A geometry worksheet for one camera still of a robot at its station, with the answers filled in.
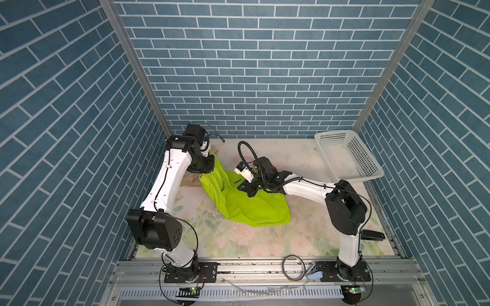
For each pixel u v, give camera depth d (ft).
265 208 2.92
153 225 1.37
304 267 2.45
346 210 1.65
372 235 2.70
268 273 2.47
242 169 2.54
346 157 3.71
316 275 2.36
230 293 2.31
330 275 2.39
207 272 2.43
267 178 2.32
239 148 2.37
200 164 2.16
